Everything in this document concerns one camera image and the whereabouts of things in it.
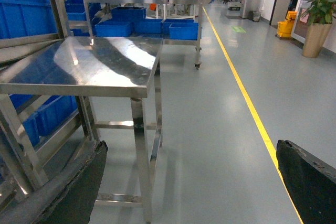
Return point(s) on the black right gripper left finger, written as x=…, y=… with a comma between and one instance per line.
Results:
x=69, y=197

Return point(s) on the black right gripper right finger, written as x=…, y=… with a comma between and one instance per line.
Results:
x=309, y=181

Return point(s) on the steel flow rack shelf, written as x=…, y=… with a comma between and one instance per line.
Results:
x=26, y=163

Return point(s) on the grey waste bin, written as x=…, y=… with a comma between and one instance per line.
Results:
x=256, y=16

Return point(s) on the small steel side table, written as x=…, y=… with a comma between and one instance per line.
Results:
x=116, y=67

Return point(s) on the yellow mop bucket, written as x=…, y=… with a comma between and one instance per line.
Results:
x=285, y=27

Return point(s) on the potted plant gold planter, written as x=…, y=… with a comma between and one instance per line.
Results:
x=320, y=14

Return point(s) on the steel trolley with bins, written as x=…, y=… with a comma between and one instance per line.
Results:
x=128, y=18

